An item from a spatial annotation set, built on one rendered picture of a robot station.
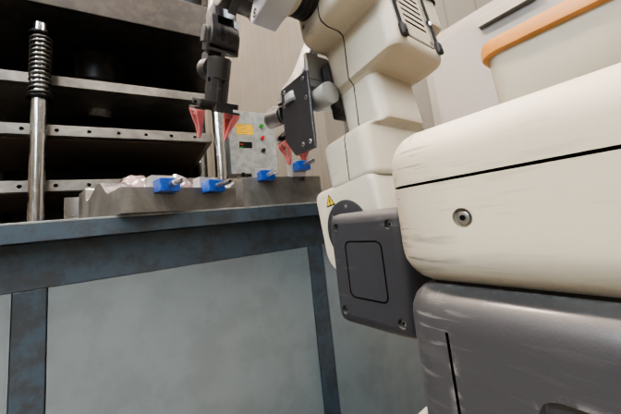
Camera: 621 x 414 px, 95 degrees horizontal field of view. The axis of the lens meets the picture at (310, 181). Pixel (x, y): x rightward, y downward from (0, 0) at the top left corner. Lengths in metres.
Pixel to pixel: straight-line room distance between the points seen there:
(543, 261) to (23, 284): 0.79
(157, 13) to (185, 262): 1.41
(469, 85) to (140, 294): 2.40
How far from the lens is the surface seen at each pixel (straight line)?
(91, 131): 1.69
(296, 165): 0.88
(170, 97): 1.79
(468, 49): 2.66
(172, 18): 1.88
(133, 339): 0.80
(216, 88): 0.77
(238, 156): 1.78
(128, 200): 0.68
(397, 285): 0.35
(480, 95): 2.51
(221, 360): 0.84
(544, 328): 0.22
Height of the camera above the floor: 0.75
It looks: 8 degrees up
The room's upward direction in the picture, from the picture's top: 6 degrees counter-clockwise
